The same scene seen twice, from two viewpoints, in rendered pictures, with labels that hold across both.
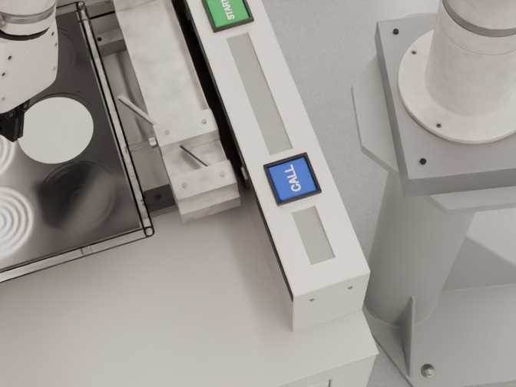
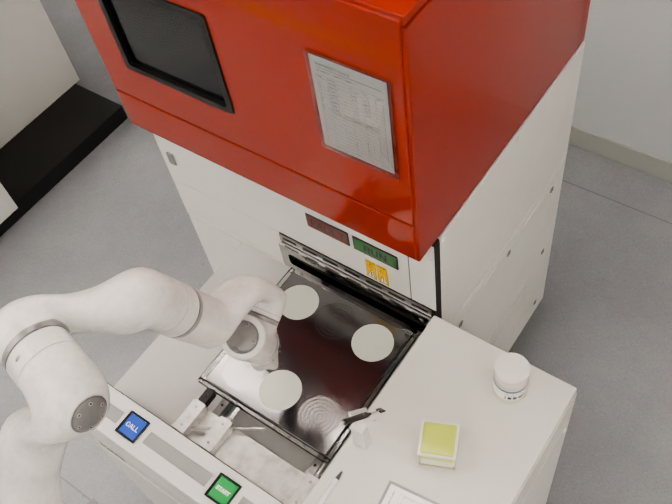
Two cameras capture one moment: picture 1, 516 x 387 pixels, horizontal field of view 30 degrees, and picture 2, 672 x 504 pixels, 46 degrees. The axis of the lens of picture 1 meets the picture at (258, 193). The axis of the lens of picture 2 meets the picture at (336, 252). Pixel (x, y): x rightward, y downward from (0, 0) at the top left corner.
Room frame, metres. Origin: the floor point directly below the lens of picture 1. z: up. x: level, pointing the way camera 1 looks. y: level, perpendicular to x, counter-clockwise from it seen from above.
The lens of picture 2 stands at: (1.44, -0.01, 2.53)
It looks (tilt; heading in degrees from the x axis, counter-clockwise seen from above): 54 degrees down; 150
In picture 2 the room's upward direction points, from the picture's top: 12 degrees counter-clockwise
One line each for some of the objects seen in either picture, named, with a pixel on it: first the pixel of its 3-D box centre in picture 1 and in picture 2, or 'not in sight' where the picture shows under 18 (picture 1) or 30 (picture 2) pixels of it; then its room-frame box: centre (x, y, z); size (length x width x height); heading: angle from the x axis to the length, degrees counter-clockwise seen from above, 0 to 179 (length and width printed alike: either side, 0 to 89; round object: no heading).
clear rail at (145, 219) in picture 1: (113, 111); (261, 418); (0.65, 0.19, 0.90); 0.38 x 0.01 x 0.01; 15
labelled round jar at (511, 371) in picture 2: not in sight; (510, 378); (0.99, 0.61, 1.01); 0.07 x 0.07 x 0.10
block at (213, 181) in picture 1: (203, 183); (190, 417); (0.53, 0.07, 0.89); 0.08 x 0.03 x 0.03; 105
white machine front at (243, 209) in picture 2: not in sight; (291, 225); (0.35, 0.53, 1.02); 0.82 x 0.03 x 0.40; 15
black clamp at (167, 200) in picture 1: (159, 197); (207, 397); (0.52, 0.13, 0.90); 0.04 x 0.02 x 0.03; 105
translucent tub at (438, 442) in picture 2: not in sight; (438, 445); (0.99, 0.40, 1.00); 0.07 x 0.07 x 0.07; 39
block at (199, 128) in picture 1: (186, 131); (217, 435); (0.61, 0.09, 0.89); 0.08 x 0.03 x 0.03; 105
